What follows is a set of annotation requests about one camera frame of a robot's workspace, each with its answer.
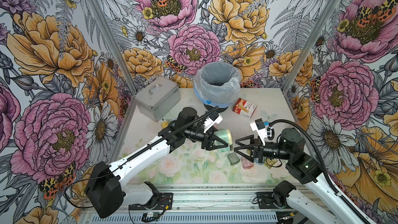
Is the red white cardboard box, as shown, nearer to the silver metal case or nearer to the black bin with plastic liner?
the black bin with plastic liner

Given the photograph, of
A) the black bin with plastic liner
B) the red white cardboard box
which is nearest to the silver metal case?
the black bin with plastic liner

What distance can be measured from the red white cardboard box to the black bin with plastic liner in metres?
0.07

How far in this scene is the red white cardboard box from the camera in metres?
1.07

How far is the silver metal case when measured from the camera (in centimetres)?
97

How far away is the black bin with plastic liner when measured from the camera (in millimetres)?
898

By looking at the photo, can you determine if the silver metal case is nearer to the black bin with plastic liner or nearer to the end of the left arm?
the black bin with plastic liner

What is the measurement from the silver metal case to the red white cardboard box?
0.42 metres

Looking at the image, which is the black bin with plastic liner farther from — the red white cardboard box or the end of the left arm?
the end of the left arm

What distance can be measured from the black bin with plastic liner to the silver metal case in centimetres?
17
